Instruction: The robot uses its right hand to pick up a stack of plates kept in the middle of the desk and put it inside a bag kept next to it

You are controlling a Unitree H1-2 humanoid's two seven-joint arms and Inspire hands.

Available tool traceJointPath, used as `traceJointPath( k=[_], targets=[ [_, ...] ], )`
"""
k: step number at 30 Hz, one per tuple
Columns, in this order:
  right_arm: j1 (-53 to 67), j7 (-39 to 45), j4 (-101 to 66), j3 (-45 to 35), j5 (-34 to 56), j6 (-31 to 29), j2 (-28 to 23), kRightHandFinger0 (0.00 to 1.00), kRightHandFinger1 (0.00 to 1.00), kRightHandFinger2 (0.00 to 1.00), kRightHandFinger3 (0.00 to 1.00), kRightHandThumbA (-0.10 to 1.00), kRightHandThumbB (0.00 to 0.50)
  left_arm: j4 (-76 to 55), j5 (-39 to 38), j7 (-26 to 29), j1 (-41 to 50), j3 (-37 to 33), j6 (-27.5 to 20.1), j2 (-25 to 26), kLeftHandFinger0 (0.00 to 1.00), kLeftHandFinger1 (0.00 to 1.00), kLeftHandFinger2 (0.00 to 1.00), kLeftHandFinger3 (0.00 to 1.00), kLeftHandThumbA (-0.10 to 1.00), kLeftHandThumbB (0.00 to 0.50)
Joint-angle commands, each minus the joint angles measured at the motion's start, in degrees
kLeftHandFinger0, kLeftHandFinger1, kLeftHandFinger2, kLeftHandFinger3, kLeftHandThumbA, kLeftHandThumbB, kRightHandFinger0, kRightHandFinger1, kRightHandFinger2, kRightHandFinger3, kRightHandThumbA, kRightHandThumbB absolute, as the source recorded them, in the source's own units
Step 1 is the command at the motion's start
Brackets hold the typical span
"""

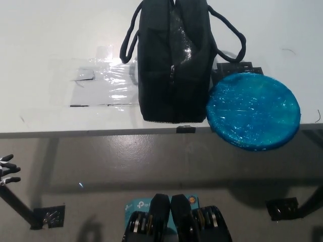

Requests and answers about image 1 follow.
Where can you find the clear plastic sheet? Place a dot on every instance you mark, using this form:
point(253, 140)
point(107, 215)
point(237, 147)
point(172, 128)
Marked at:
point(113, 83)

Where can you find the teal tp-link box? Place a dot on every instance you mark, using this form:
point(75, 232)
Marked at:
point(137, 205)

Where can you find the black table leg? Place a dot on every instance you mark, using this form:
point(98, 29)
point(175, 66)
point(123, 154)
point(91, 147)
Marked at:
point(313, 199)
point(17, 205)

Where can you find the small black tape strip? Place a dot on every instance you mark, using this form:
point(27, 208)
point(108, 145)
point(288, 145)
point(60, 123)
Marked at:
point(186, 129)

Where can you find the black fabric tote bag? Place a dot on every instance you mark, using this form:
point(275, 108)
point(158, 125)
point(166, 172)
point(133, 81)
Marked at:
point(161, 75)

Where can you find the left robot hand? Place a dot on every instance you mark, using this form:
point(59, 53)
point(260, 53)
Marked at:
point(10, 169)

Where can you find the blue plastic-wrapped plate stack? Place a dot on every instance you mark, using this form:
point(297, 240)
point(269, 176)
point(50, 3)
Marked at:
point(252, 113)

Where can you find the grey paper patch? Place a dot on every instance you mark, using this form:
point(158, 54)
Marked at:
point(84, 74)

